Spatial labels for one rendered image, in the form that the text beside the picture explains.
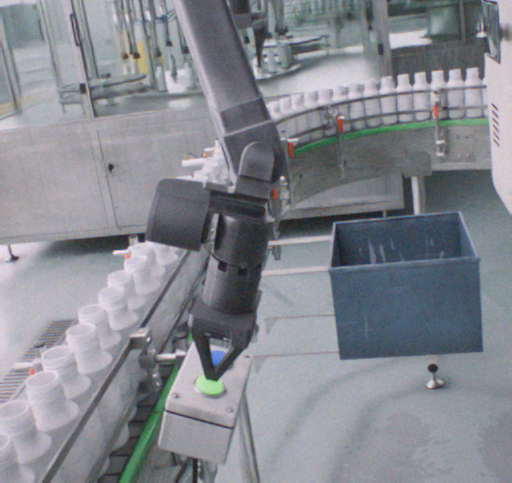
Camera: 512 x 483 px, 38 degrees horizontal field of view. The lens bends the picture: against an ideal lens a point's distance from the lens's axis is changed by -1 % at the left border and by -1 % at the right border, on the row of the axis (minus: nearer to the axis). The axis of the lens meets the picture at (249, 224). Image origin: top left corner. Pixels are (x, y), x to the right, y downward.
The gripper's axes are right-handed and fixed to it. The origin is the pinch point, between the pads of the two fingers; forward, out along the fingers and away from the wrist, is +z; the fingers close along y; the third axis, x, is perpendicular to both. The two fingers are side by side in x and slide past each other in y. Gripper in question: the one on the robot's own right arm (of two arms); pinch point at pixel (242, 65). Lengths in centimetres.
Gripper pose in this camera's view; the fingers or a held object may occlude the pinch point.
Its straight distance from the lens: 139.8
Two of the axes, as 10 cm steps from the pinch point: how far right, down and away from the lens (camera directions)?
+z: 1.3, 9.4, 3.0
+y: -9.8, 0.8, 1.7
